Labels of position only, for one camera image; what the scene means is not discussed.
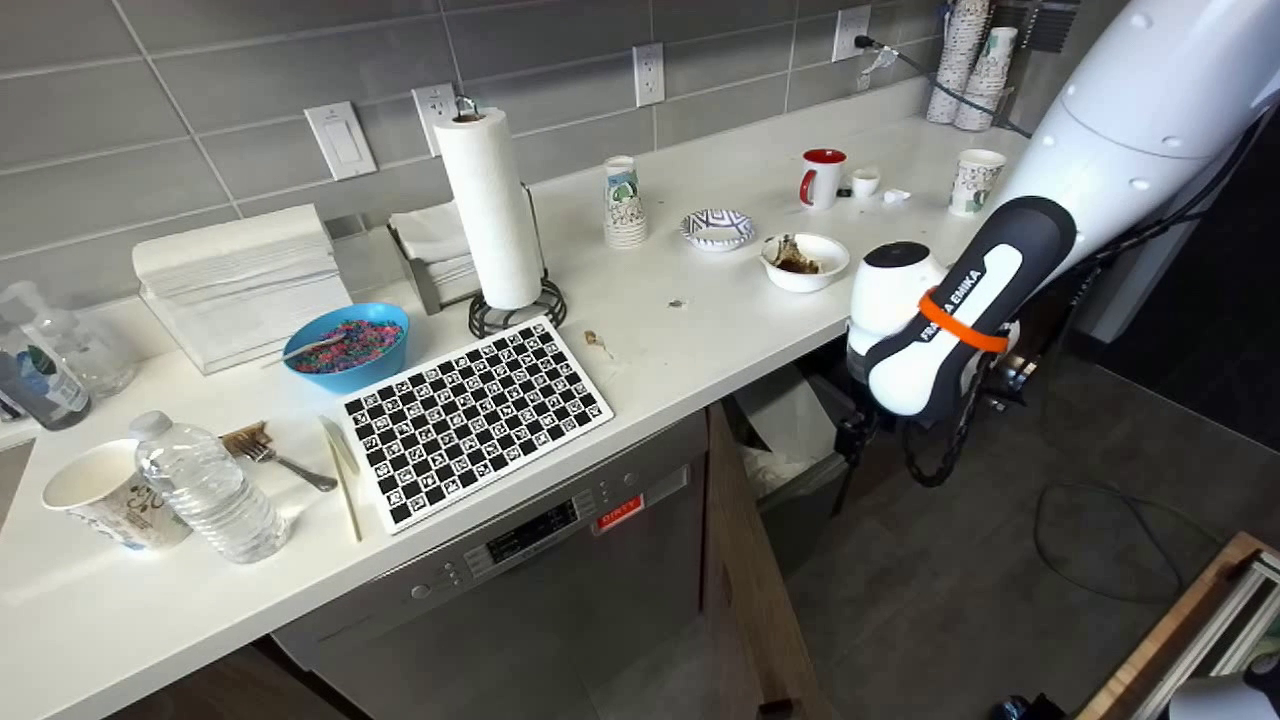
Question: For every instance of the white light switch plate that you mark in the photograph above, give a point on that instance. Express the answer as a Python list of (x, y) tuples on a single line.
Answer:
[(342, 141)]

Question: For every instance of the checkered black white mat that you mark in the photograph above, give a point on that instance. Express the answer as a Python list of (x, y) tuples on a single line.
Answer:
[(468, 416)]

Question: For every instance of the wall power outlet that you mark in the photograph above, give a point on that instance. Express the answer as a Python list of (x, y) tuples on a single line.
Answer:
[(650, 75)]

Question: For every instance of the stack of paper cups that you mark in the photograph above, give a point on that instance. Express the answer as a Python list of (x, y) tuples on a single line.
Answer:
[(962, 44)]

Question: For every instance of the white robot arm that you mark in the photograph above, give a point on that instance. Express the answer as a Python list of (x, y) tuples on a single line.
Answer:
[(1152, 105)]

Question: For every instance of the stack of white napkins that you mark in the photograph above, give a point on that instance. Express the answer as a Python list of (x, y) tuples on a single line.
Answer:
[(237, 291)]

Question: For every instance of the red white mug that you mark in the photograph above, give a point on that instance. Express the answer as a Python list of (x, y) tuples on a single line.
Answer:
[(823, 179)]

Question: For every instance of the clear plastic container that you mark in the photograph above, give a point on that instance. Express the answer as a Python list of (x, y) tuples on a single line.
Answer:
[(55, 362)]

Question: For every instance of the grey trash bin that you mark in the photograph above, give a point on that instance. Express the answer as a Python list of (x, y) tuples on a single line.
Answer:
[(788, 461)]

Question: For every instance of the black wire towel holder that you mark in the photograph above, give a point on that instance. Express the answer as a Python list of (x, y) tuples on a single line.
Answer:
[(550, 301)]

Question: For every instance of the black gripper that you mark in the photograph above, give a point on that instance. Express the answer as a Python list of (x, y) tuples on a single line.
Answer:
[(853, 436)]

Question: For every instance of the patterned small plate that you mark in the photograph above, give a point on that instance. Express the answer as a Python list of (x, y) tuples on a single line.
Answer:
[(716, 228)]

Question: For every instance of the white bowl with food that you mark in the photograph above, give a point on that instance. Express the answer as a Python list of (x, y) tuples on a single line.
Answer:
[(801, 263)]

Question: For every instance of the stainless dishwasher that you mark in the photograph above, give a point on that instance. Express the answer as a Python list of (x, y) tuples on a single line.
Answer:
[(528, 612)]

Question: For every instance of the wooden chopstick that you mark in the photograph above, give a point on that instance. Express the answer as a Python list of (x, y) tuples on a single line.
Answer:
[(346, 473)]

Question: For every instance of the white paper towel roll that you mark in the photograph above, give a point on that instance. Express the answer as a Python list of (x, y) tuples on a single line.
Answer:
[(488, 207)]

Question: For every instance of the open cabinet door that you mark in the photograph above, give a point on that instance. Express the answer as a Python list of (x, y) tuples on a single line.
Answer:
[(767, 652)]

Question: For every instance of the small patterned paper cup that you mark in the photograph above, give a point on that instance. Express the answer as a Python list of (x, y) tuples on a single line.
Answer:
[(622, 202)]

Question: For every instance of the clear plastic water bottle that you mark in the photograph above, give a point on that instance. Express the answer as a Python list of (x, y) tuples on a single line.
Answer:
[(205, 490)]

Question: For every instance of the blue bowl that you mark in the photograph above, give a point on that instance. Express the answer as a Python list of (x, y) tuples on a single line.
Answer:
[(350, 346)]

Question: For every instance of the metal fork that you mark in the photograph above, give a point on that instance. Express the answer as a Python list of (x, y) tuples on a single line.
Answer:
[(256, 447)]

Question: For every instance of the folded white napkin pile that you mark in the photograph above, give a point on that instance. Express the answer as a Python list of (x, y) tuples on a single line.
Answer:
[(438, 254)]

